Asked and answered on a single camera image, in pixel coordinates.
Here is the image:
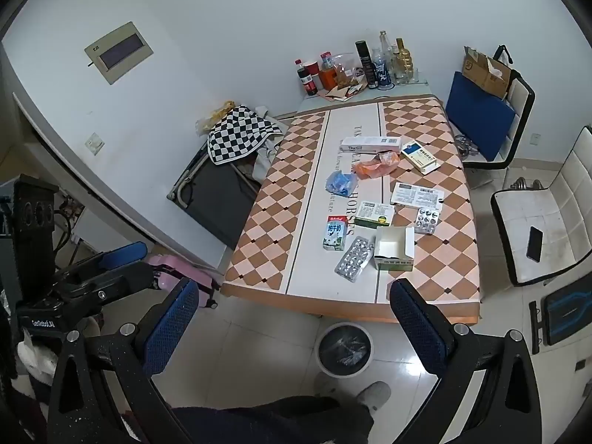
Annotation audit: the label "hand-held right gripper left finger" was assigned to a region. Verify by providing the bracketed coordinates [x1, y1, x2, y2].
[44, 277, 202, 444]

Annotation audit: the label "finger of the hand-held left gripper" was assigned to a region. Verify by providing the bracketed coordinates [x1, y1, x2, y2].
[60, 242, 149, 284]
[68, 263, 155, 302]

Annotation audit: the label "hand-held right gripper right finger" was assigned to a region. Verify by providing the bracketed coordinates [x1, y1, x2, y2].
[388, 278, 556, 444]

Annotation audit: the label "white round trash bin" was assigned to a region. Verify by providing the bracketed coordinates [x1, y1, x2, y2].
[317, 323, 374, 377]

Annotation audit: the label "white printed medicine card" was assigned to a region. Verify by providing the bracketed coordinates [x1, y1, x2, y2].
[390, 182, 445, 211]

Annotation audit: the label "blue and white medicine box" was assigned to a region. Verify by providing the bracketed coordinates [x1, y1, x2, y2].
[400, 140, 440, 175]

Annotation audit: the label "pink suitcase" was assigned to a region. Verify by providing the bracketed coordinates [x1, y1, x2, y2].
[145, 252, 223, 310]

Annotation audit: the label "grey fuzzy slipper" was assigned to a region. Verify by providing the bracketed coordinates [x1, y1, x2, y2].
[314, 372, 345, 396]
[356, 380, 393, 410]

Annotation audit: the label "black speaker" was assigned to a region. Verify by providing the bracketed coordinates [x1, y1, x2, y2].
[11, 176, 61, 306]

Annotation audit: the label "open white box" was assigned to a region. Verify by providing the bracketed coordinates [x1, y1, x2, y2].
[372, 226, 416, 272]

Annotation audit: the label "large silver blister pack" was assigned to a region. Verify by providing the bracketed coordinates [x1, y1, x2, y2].
[334, 236, 374, 283]

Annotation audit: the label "dark folding cot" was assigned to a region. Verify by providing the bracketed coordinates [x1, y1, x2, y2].
[166, 141, 262, 250]

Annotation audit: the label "small silver blister pack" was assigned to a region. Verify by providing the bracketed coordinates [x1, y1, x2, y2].
[413, 206, 442, 235]

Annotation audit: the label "green and white medicine box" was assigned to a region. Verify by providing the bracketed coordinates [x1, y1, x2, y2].
[355, 200, 396, 229]

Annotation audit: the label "milk carton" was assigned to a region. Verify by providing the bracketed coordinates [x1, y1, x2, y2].
[322, 215, 349, 251]

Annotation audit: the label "person's dark fleece pants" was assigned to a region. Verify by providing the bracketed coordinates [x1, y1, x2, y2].
[176, 395, 375, 444]

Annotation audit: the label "black phone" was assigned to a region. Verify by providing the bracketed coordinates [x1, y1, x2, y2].
[526, 226, 545, 263]

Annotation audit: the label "black and blue foot pad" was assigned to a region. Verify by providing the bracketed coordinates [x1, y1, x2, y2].
[528, 280, 592, 357]

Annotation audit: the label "black and white checkered cloth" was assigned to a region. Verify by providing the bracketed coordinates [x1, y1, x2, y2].
[206, 105, 285, 166]

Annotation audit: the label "blue plastic wrapper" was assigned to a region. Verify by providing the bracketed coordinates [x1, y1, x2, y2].
[325, 170, 357, 194]

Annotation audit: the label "orange plastic bag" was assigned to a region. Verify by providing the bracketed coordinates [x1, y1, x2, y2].
[356, 150, 401, 180]

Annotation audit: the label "yellowish plastic bag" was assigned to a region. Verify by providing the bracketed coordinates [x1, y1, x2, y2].
[196, 100, 236, 137]

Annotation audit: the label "white garment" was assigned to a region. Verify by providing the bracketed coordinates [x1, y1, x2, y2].
[252, 106, 285, 183]

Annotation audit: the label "chrome dumbbell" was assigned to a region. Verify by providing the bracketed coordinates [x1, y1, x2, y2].
[509, 176, 549, 191]

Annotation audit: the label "long white box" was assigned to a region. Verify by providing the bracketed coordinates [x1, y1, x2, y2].
[340, 135, 402, 153]

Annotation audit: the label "white padded chair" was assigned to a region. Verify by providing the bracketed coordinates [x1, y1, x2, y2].
[490, 125, 592, 287]

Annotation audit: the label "beige electrical panel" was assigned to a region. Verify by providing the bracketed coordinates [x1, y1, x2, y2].
[84, 21, 154, 85]

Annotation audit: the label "checkered top table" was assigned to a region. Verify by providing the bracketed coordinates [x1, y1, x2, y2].
[219, 81, 484, 324]

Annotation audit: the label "blue board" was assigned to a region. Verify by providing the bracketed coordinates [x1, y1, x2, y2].
[445, 71, 518, 162]

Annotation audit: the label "brown paper packet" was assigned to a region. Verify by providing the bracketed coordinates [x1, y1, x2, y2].
[324, 84, 366, 102]

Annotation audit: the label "cola bottle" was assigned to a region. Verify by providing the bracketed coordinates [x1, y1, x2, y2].
[295, 58, 320, 98]

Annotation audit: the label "dark printed glass bottle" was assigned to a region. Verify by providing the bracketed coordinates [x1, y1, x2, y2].
[371, 48, 395, 91]

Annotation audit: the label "orange box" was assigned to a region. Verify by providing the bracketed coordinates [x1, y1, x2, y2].
[319, 70, 347, 92]

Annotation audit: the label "clear snack bag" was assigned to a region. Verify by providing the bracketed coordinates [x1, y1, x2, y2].
[333, 53, 367, 88]

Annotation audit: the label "cardboard box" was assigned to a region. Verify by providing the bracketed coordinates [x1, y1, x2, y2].
[462, 45, 513, 100]

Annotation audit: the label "golden glass bottle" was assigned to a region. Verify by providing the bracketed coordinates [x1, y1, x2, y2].
[395, 38, 414, 83]

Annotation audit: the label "black spray can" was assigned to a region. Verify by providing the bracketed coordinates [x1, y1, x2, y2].
[355, 41, 381, 91]

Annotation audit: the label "white chair with black frame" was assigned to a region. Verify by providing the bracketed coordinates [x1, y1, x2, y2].
[455, 45, 536, 172]

